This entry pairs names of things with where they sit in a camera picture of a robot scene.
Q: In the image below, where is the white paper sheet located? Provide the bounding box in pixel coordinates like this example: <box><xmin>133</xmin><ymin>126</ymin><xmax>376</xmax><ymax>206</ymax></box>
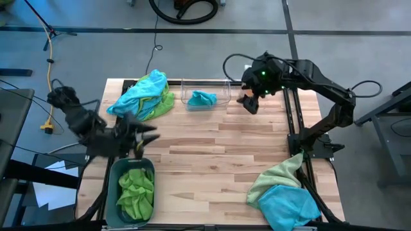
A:
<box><xmin>31</xmin><ymin>160</ymin><xmax>80</xmax><ymax>211</ymax></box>

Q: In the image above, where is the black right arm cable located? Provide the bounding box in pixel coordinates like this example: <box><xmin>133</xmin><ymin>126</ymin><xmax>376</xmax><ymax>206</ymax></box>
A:
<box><xmin>222</xmin><ymin>53</ymin><xmax>267</xmax><ymax>83</ymax></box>
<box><xmin>351</xmin><ymin>80</ymin><xmax>383</xmax><ymax>99</ymax></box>

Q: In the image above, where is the black metal stand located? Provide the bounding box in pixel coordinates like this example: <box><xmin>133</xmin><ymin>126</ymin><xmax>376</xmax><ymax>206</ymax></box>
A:
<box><xmin>353</xmin><ymin>81</ymin><xmax>411</xmax><ymax>189</ymax></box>

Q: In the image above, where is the grey side table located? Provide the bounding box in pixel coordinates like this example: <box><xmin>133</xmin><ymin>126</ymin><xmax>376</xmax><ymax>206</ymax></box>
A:
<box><xmin>0</xmin><ymin>88</ymin><xmax>35</xmax><ymax>225</ymax></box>

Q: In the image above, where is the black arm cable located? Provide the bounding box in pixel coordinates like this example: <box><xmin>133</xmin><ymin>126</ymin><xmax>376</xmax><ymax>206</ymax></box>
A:
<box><xmin>222</xmin><ymin>53</ymin><xmax>267</xmax><ymax>83</ymax></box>
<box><xmin>351</xmin><ymin>80</ymin><xmax>383</xmax><ymax>99</ymax></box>
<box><xmin>50</xmin><ymin>78</ymin><xmax>101</xmax><ymax>107</ymax></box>

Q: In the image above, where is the teal plastic basket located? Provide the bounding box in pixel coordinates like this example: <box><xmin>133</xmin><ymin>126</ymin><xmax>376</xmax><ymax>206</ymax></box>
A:
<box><xmin>105</xmin><ymin>157</ymin><xmax>157</xmax><ymax>229</ymax></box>

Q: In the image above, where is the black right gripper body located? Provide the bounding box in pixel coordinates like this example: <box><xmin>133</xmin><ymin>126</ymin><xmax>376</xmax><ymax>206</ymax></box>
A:
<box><xmin>241</xmin><ymin>53</ymin><xmax>288</xmax><ymax>115</ymax></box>

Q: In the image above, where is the dark flat bar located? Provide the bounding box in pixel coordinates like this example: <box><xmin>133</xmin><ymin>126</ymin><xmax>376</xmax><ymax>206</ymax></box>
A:
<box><xmin>0</xmin><ymin>68</ymin><xmax>33</xmax><ymax>77</ymax></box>

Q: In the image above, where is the thin black floor cable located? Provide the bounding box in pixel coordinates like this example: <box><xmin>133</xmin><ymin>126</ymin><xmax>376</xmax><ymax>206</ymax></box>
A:
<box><xmin>144</xmin><ymin>0</ymin><xmax>163</xmax><ymax>76</ymax></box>

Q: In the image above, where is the yellow extension cord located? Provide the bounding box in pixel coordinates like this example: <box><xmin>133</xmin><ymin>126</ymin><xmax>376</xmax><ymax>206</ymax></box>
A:
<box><xmin>31</xmin><ymin>12</ymin><xmax>55</xmax><ymax>134</ymax></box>

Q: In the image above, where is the pale green microfiber towel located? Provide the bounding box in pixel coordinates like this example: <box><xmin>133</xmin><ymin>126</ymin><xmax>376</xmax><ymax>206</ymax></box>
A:
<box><xmin>246</xmin><ymin>152</ymin><xmax>305</xmax><ymax>210</ymax></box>

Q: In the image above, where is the black aluminium table frame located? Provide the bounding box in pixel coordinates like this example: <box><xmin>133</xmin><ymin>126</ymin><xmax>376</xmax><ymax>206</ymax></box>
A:
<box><xmin>75</xmin><ymin>79</ymin><xmax>346</xmax><ymax>231</ymax></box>

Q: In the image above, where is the grey cable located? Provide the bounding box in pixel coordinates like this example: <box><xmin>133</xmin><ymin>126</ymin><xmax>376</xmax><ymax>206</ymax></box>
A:
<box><xmin>48</xmin><ymin>142</ymin><xmax>81</xmax><ymax>155</ymax></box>

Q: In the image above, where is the black tripod stand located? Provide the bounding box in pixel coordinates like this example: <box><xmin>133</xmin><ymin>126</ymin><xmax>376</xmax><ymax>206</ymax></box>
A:
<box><xmin>24</xmin><ymin>0</ymin><xmax>78</xmax><ymax>52</ymax></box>

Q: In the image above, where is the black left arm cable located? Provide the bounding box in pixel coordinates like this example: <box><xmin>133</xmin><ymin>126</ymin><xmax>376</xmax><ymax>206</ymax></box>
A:
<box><xmin>50</xmin><ymin>78</ymin><xmax>101</xmax><ymax>107</ymax></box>

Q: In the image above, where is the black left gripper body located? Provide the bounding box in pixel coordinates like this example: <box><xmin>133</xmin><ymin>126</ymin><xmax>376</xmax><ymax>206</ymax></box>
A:
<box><xmin>107</xmin><ymin>126</ymin><xmax>139</xmax><ymax>155</ymax></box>

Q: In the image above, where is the black support beam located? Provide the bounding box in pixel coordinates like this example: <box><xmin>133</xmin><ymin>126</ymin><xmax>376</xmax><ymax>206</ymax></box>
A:
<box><xmin>0</xmin><ymin>158</ymin><xmax>81</xmax><ymax>190</ymax></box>

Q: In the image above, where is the black vacuum hose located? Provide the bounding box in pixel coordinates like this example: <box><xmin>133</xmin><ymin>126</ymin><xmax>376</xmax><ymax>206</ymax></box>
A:
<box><xmin>148</xmin><ymin>0</ymin><xmax>219</xmax><ymax>26</ymax></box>

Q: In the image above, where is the clear plastic basket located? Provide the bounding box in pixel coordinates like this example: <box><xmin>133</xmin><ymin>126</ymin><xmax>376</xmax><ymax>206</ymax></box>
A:
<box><xmin>180</xmin><ymin>78</ymin><xmax>232</xmax><ymax>112</ymax></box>

